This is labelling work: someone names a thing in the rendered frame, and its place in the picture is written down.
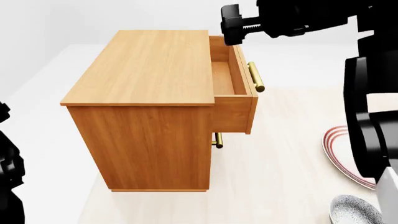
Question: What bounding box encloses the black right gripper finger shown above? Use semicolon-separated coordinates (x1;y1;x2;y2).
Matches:
220;20;247;47
220;4;243;22

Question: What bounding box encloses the wooden cabinet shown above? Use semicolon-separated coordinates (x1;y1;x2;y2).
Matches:
59;29;217;193

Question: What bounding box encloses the white robot torso panel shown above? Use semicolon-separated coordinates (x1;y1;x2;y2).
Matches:
374;166;398;224

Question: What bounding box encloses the grey patterned bowl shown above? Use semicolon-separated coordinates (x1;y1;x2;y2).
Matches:
329;194;384;224

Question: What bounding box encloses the brass drawer handle bar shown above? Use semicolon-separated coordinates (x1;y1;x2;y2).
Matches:
247;62;266;93
211;132;224;149

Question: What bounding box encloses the wooden cabinet drawer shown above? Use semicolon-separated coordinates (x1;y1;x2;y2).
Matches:
208;34;259;136

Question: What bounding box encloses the white plate with red rings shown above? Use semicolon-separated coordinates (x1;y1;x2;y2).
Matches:
322;125;379;191

